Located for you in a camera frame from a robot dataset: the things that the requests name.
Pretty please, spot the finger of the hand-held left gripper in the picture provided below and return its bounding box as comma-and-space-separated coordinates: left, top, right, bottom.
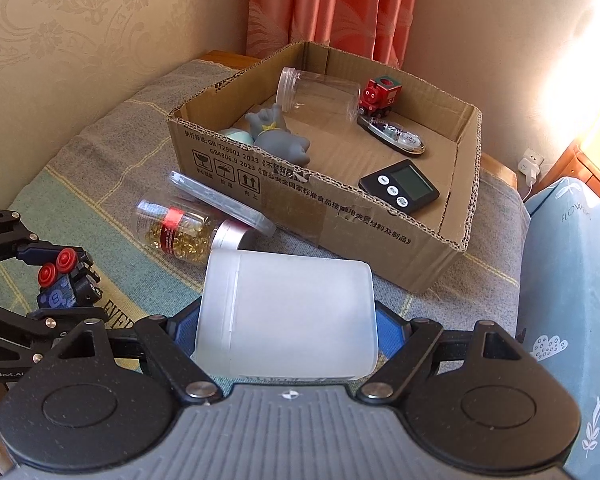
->
0, 285, 110, 361
0, 206, 65, 268

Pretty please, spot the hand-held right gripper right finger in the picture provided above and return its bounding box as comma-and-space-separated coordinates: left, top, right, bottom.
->
355, 301, 541, 405

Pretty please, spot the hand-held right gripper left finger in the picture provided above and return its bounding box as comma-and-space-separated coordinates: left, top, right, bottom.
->
52, 297, 226, 405

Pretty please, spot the dark blue toy train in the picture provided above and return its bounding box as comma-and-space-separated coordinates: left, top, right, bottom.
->
36, 246, 105, 311

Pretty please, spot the cardboard box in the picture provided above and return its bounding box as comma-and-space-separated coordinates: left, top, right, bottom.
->
166, 40, 483, 295

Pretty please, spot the white plastic bottle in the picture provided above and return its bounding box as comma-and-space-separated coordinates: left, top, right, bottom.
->
192, 249, 381, 381

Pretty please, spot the black digital timer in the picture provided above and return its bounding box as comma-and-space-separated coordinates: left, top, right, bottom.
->
358, 159, 441, 206

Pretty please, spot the round tape blister pack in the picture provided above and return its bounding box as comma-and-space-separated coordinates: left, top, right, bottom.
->
357, 114, 428, 157

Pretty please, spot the grey elephant toy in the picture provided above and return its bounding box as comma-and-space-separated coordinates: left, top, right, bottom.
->
245, 102, 313, 167

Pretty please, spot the red toy train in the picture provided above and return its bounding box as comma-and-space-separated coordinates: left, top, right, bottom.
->
357, 77, 402, 113

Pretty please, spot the clear capsule bottle silver lid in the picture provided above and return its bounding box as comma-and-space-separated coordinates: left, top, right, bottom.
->
131, 199, 251, 261

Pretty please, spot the clear plastic card case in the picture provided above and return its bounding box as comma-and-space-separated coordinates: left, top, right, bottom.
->
167, 170, 277, 237

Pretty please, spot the light blue floral cloth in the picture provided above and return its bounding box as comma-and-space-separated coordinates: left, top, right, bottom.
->
522, 175, 600, 480

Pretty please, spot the white charger plug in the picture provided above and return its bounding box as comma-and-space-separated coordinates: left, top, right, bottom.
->
519, 160, 543, 200

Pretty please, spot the clear plastic jar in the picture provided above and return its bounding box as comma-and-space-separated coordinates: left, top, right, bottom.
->
275, 66, 366, 122

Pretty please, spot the pink patterned curtain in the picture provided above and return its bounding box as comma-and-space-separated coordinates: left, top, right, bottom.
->
245, 0, 423, 68

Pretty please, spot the white wall socket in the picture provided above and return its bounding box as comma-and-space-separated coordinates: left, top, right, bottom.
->
517, 147, 546, 173

